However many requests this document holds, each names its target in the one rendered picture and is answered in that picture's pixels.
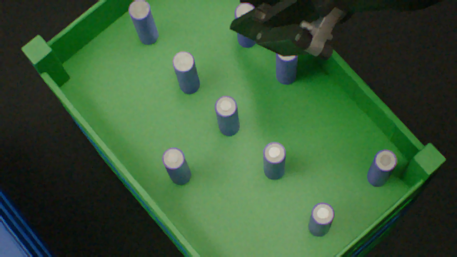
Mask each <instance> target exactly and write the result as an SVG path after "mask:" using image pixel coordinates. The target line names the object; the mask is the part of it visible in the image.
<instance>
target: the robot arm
mask: <svg viewBox="0 0 457 257"><path fill-rule="evenodd" d="M442 1H445V0H240V3H242V4H244V3H247V4H252V5H253V6H254V7H255V8H253V9H252V10H250V11H248V12H247V13H245V14H243V15H242V16H240V17H238V18H236V19H234V20H233V21H232V22H231V26H230V29H231V30H233V31H235V32H237V33H239V34H240V35H242V36H245V37H246V38H249V39H251V40H253V41H255V42H256V44H257V45H259V46H262V47H264V48H265V49H269V50H271V51H273V52H275V53H276V54H278V55H280V56H282V57H286V56H301V55H310V54H312V55H314V56H316V57H318V58H320V59H323V60H327V59H328V58H329V57H330V56H332V54H333V44H331V43H330V41H331V40H333V36H332V34H331V31H332V29H333V27H334V26H335V25H336V24H343V23H344V22H347V21H348V20H349V19H350V18H351V17H352V16H353V14H354V13H355V12H357V11H370V12H375V11H383V10H386V9H391V10H394V11H417V10H421V9H424V8H427V7H429V6H432V5H434V4H438V3H440V2H442Z"/></svg>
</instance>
